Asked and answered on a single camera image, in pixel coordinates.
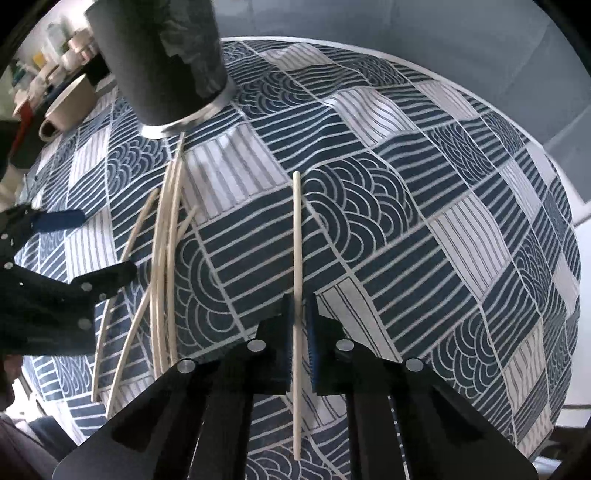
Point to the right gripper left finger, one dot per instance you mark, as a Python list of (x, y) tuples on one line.
[(193, 421)]

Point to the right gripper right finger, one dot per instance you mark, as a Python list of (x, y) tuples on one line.
[(404, 420)]

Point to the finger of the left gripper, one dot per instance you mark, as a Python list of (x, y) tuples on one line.
[(46, 222), (106, 282)]

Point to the wooden chopstick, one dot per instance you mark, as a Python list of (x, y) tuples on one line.
[(155, 249), (160, 335), (298, 314), (111, 301), (135, 323), (171, 247)]

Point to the person's left hand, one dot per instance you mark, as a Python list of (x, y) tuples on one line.
[(11, 371)]

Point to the beige ceramic mug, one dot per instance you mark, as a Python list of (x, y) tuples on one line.
[(70, 108)]

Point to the blue patterned tablecloth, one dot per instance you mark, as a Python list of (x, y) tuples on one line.
[(433, 227)]

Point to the black cylindrical utensil holder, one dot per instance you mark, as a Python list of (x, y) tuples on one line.
[(166, 57)]

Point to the grey backdrop cloth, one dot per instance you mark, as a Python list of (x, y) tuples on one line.
[(514, 54)]

